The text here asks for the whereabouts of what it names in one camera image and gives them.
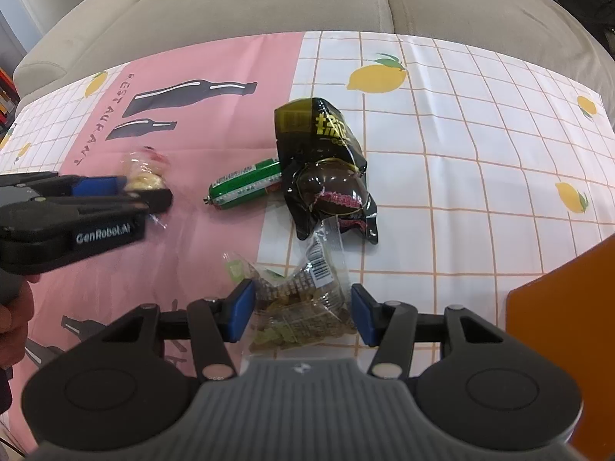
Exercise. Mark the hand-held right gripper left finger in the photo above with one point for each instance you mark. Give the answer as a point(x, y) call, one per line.
point(242, 309)

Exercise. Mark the person's left hand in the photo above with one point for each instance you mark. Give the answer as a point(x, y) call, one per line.
point(14, 317)

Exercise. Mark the black snack packet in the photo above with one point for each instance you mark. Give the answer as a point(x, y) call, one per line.
point(326, 173)

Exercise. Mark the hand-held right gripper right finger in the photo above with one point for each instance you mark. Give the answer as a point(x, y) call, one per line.
point(361, 313)

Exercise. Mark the pink white printed tablecloth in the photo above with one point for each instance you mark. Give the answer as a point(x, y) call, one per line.
point(456, 153)

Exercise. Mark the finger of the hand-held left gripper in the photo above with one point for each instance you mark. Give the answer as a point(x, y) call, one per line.
point(153, 200)
point(101, 186)

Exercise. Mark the clear packet of green snacks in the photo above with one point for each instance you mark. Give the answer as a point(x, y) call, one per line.
point(307, 307)

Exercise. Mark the small clear snack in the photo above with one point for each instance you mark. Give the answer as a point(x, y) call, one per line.
point(144, 175)

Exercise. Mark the green sausage stick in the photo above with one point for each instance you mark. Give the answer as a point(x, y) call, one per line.
point(245, 183)

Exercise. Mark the black backpack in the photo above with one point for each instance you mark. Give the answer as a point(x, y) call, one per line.
point(591, 9)

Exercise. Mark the orange storage box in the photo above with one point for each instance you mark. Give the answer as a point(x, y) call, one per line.
point(567, 326)

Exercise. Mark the red and yellow stool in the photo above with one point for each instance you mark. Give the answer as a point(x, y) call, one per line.
point(5, 98)

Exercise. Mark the beige sofa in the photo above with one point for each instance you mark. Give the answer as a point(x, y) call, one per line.
point(288, 0)

